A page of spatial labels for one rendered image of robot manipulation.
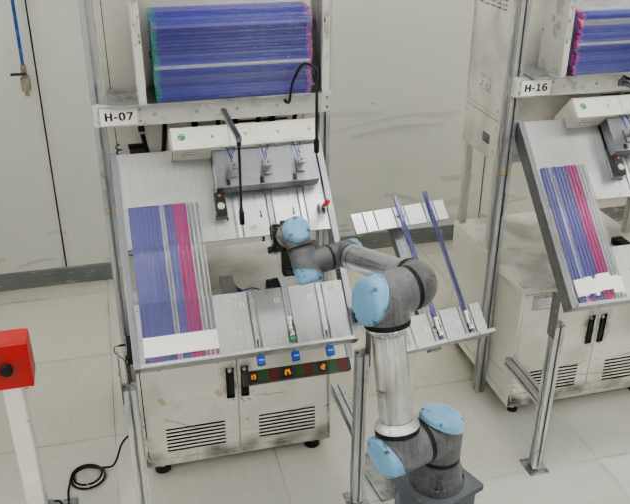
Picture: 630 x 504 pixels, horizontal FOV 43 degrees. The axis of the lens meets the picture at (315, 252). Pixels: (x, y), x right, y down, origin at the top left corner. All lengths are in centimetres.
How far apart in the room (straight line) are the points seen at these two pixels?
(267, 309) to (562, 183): 117
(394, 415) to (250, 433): 112
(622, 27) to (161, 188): 169
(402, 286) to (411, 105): 263
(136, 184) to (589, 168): 161
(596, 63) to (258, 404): 172
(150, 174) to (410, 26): 210
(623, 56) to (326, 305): 140
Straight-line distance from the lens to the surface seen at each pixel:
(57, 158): 422
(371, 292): 187
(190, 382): 287
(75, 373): 375
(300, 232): 221
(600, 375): 354
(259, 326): 248
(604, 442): 344
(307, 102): 267
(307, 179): 261
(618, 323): 343
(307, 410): 304
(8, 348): 254
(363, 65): 430
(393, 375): 197
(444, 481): 221
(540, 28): 312
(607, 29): 304
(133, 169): 265
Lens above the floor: 209
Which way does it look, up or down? 27 degrees down
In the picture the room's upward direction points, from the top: straight up
